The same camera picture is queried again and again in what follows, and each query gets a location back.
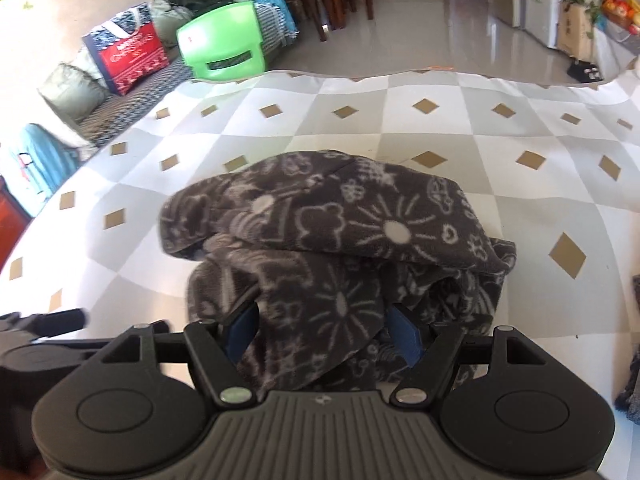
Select cloth covered side table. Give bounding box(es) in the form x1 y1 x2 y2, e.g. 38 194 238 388
592 25 640 83

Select black slippers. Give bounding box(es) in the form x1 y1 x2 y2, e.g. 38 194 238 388
567 60 603 83

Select teal clothing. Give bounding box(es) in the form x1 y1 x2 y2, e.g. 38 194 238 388
252 0 298 41

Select cardboard box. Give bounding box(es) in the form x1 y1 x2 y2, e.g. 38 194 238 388
556 0 598 61

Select green plastic chair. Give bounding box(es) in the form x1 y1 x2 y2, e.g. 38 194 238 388
176 0 271 82

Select white chest freezer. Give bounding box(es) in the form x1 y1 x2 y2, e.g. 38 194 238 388
520 0 573 51

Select red printed gift bag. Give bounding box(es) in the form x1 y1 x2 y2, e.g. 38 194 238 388
81 2 171 97

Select diamond pattern table mat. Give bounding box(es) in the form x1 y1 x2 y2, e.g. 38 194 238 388
0 67 640 480

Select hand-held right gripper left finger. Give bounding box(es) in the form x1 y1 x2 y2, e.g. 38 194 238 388
100 304 261 408

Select grey doodle print fleece jacket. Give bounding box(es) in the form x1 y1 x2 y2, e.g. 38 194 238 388
157 149 518 393

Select plain grey fleece garment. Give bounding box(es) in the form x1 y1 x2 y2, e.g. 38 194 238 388
614 344 640 426

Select pale green cushion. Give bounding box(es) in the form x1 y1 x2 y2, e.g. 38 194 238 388
37 62 108 123
150 0 193 48

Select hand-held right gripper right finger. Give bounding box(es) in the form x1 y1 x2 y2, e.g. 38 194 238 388
386 304 547 406

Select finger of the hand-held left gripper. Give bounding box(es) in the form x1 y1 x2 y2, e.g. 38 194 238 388
0 308 90 343

